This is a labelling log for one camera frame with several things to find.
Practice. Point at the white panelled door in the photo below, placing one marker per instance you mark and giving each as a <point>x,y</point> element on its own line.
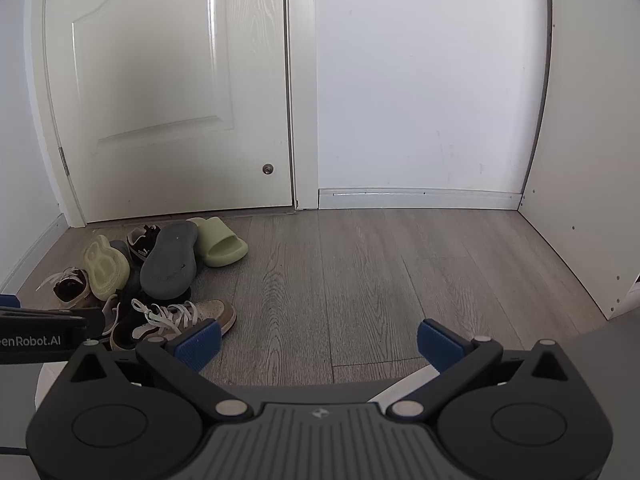
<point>150,60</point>

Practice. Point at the round metal door knob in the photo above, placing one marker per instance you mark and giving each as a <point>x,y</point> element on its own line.
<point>268,169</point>

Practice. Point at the pale green foam slide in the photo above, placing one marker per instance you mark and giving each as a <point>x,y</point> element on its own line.
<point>105,270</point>
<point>220,245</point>

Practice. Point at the metal door hinge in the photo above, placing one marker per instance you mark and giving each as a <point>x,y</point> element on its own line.
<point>63,160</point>

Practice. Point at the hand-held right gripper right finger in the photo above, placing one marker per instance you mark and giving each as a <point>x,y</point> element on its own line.
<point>440,345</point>

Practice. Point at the grey foam slide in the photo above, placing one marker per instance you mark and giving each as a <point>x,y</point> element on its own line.
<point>119,250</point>
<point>167,265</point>

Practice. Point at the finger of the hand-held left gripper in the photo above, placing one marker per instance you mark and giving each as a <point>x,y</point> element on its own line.
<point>45,317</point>

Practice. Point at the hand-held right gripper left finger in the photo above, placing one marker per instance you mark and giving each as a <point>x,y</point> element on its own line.
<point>202,342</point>

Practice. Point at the short white baseboard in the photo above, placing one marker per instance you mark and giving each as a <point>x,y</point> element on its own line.
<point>35,247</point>

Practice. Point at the tan white lace-up sneaker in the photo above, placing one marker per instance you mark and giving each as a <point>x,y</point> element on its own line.
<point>75,285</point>
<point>215,310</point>

